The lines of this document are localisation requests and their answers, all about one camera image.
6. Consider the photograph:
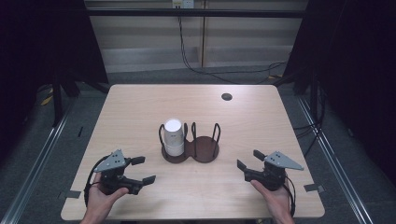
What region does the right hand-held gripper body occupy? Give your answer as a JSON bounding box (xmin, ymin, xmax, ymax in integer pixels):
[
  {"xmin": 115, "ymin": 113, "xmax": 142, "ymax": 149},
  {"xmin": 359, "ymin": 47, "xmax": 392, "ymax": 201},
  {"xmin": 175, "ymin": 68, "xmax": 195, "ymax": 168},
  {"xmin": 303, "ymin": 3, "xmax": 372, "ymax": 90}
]
[{"xmin": 244, "ymin": 150, "xmax": 305, "ymax": 192}]

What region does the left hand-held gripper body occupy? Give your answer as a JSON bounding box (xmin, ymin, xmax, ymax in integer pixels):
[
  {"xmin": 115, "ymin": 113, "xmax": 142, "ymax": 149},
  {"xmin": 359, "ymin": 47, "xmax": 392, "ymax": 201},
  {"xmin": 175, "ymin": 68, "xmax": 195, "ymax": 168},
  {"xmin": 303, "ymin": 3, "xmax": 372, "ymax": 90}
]
[{"xmin": 92, "ymin": 148, "xmax": 145, "ymax": 196}]

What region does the dark brown double cup holder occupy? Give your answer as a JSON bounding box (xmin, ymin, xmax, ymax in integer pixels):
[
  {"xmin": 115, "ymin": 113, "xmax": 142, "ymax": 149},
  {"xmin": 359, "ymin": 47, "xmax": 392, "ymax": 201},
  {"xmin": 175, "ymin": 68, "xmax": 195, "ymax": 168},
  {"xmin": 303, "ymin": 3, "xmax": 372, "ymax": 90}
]
[{"xmin": 158, "ymin": 121, "xmax": 222, "ymax": 164}]

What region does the person's right hand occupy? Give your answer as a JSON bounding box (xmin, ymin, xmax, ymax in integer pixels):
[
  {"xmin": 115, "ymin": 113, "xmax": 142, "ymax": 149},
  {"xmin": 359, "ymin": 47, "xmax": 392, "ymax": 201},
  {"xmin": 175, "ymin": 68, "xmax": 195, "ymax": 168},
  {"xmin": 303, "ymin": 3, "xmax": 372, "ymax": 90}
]
[{"xmin": 249, "ymin": 179, "xmax": 295, "ymax": 220}]

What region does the person's left hand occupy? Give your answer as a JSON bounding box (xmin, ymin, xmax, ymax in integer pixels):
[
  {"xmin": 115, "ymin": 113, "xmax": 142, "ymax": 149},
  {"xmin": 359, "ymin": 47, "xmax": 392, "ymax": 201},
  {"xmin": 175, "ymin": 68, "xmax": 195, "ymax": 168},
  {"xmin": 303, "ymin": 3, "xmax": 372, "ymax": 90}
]
[{"xmin": 87, "ymin": 173, "xmax": 130, "ymax": 219}]

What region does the grey tape strip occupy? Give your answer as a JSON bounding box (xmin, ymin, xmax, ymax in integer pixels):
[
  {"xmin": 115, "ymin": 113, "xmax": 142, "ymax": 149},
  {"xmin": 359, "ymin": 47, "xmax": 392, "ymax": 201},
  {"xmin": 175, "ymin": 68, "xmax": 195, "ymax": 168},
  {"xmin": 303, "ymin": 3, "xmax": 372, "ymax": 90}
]
[
  {"xmin": 303, "ymin": 183, "xmax": 326, "ymax": 193},
  {"xmin": 57, "ymin": 189, "xmax": 82, "ymax": 201}
]

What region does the black metal stand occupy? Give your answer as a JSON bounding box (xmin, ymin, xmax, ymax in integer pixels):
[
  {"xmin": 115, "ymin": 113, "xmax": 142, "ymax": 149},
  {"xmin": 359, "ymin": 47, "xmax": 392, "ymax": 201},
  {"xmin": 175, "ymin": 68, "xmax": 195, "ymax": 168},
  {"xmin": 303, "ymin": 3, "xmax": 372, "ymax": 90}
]
[{"xmin": 50, "ymin": 70, "xmax": 110, "ymax": 128}]

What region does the yellow floor tape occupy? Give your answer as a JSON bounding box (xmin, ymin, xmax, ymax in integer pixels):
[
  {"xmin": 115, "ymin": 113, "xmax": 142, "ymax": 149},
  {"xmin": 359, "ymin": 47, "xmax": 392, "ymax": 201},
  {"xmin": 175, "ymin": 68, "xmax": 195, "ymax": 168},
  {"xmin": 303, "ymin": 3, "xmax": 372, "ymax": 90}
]
[{"xmin": 39, "ymin": 88, "xmax": 54, "ymax": 106}]

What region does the black curtain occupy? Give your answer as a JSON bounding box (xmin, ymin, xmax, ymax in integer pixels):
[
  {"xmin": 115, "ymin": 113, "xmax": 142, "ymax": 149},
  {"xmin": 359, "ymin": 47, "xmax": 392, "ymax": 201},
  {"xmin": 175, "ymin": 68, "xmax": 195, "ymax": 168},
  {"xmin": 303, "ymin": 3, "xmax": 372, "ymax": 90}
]
[
  {"xmin": 0, "ymin": 0, "xmax": 109, "ymax": 157},
  {"xmin": 283, "ymin": 0, "xmax": 396, "ymax": 185}
]

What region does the right hand-held gripper black cable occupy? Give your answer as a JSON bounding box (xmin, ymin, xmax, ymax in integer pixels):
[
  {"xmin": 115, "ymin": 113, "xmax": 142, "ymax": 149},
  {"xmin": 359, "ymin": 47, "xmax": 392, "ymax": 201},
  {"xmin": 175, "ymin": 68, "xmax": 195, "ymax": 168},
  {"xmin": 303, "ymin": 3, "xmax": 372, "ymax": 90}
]
[{"xmin": 284, "ymin": 175, "xmax": 297, "ymax": 217}]

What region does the hand-held gripper black cable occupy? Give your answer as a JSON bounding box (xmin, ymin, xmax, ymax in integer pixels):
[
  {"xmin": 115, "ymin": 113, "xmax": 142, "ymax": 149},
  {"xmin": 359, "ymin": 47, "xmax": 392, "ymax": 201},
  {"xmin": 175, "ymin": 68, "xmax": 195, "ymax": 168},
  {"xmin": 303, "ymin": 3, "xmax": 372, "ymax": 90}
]
[
  {"xmin": 284, "ymin": 175, "xmax": 297, "ymax": 217},
  {"xmin": 83, "ymin": 154, "xmax": 112, "ymax": 208}
]

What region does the left hand-held gripper black cable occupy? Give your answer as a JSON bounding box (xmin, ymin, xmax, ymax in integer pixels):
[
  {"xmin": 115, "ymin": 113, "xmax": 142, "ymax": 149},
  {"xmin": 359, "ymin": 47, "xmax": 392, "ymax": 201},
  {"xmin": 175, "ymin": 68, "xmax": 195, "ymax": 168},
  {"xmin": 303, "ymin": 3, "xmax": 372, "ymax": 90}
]
[{"xmin": 83, "ymin": 154, "xmax": 112, "ymax": 208}]

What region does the bundle of black floor cables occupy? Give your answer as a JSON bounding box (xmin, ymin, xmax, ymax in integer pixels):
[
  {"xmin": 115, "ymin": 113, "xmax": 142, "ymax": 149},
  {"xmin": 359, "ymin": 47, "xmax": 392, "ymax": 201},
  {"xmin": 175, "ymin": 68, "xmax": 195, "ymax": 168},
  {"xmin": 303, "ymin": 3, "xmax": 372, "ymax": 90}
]
[{"xmin": 292, "ymin": 87, "xmax": 327, "ymax": 159}]

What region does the metal floor rail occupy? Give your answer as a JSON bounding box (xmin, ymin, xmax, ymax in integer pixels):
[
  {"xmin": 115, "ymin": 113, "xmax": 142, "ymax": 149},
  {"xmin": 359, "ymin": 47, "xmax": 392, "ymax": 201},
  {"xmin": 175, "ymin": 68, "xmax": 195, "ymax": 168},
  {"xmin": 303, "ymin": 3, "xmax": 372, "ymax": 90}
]
[
  {"xmin": 0, "ymin": 95, "xmax": 78, "ymax": 224},
  {"xmin": 296, "ymin": 94, "xmax": 375, "ymax": 224}
]

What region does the black wall cable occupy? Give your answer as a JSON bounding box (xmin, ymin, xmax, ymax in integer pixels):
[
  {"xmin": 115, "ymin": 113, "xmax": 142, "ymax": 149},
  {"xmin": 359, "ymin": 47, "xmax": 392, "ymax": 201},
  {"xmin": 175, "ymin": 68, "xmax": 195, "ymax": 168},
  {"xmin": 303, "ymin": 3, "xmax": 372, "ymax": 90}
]
[{"xmin": 177, "ymin": 16, "xmax": 288, "ymax": 86}]

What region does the white wall outlet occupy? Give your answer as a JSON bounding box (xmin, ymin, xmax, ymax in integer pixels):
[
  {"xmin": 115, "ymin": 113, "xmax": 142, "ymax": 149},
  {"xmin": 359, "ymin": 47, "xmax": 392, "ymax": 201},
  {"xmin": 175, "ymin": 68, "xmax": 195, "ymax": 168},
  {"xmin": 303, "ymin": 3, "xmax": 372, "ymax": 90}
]
[{"xmin": 172, "ymin": 0, "xmax": 195, "ymax": 9}]

